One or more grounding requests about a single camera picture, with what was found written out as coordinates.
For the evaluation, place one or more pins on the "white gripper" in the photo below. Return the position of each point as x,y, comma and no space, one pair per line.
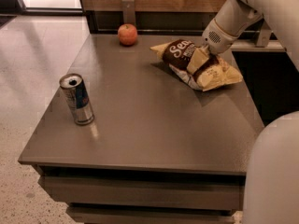
218,38

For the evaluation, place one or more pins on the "brown yellow chip bag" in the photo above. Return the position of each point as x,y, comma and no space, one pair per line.
215,73

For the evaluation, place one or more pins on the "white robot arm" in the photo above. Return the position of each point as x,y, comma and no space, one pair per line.
272,181

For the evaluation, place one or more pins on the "silver blue redbull can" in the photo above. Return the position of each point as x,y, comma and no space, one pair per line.
77,98

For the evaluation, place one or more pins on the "red apple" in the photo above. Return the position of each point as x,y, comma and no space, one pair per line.
127,34

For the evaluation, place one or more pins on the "grey upper drawer front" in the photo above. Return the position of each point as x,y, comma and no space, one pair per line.
143,193

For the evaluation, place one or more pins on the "grey drawer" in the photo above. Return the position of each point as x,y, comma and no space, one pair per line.
122,216
143,193

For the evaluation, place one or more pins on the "grey lower drawer front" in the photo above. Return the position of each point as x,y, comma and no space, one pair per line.
122,216

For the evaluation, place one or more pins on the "right metal wall bracket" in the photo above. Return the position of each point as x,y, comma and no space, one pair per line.
263,36

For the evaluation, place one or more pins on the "metal wall bracket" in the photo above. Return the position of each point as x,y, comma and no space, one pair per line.
128,11
263,36

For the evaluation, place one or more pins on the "left metal wall bracket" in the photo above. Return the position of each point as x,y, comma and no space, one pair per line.
128,11

